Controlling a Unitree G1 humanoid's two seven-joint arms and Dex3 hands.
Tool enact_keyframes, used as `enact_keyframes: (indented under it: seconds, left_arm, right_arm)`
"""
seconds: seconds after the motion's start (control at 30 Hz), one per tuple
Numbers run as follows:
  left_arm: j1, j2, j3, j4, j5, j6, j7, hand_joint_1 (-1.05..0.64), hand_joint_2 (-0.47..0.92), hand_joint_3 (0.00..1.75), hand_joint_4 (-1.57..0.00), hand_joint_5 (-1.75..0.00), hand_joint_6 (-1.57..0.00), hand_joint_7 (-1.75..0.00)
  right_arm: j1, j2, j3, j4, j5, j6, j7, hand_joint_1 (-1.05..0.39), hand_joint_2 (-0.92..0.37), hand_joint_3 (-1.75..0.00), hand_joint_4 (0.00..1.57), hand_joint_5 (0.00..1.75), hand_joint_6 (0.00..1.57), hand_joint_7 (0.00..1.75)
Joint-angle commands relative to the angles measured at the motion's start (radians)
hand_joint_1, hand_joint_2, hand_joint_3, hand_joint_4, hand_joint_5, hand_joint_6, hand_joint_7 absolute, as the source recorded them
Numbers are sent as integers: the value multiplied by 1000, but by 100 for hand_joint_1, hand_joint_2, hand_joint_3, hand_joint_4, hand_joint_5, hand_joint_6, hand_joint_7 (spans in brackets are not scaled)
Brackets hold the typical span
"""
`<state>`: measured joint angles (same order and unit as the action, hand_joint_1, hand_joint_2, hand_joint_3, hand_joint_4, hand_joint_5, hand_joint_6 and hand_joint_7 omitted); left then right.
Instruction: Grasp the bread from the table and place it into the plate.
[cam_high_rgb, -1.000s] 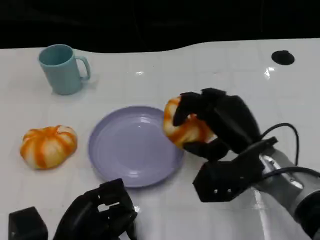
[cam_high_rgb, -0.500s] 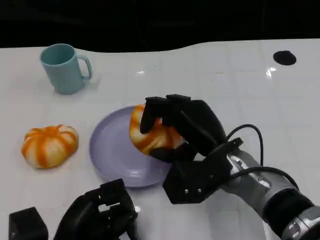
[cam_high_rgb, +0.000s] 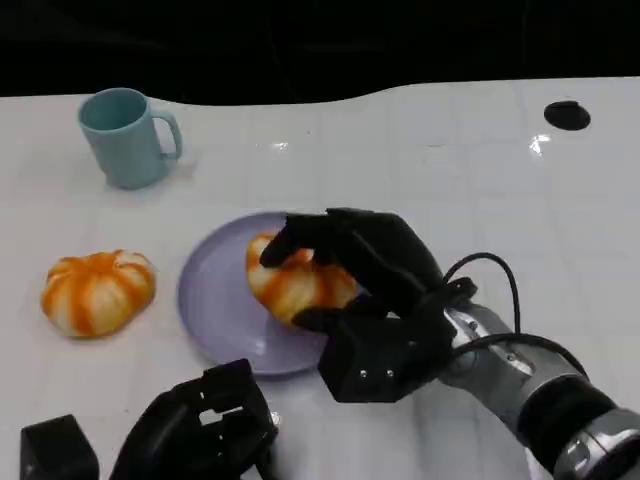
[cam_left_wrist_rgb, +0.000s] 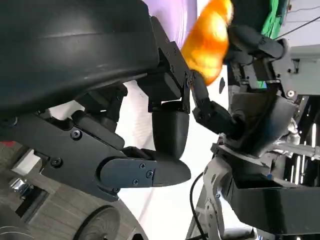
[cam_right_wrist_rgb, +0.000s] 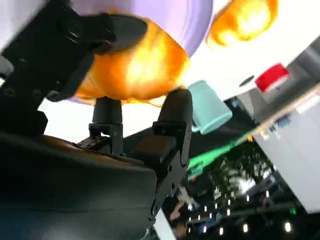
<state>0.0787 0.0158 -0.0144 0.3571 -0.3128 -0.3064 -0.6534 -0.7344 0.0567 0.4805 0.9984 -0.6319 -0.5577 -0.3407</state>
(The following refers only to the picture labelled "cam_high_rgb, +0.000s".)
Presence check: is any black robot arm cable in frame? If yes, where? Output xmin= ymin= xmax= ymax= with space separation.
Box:
xmin=451 ymin=332 xmax=592 ymax=379
xmin=442 ymin=252 xmax=523 ymax=337

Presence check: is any black round table grommet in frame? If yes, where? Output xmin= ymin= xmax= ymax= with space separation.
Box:
xmin=543 ymin=100 xmax=592 ymax=132

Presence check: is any orange and white bread roll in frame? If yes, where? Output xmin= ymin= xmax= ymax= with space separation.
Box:
xmin=246 ymin=230 xmax=359 ymax=328
xmin=40 ymin=248 xmax=157 ymax=339

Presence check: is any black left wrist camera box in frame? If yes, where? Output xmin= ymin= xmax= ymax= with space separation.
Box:
xmin=20 ymin=413 xmax=100 ymax=480

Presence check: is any pale green mug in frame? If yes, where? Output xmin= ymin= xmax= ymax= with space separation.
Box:
xmin=76 ymin=87 xmax=184 ymax=191

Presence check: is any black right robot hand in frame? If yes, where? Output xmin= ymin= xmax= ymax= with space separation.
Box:
xmin=259 ymin=208 xmax=457 ymax=374

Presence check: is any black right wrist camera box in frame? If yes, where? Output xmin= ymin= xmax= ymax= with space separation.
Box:
xmin=317 ymin=317 xmax=419 ymax=405

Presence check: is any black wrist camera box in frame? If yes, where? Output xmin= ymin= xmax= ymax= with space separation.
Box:
xmin=317 ymin=317 xmax=419 ymax=405
xmin=20 ymin=413 xmax=100 ymax=480

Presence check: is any lilac plate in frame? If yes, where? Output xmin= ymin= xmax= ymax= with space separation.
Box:
xmin=177 ymin=211 xmax=374 ymax=378

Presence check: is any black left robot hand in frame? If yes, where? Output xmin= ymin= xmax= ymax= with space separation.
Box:
xmin=108 ymin=358 xmax=280 ymax=480

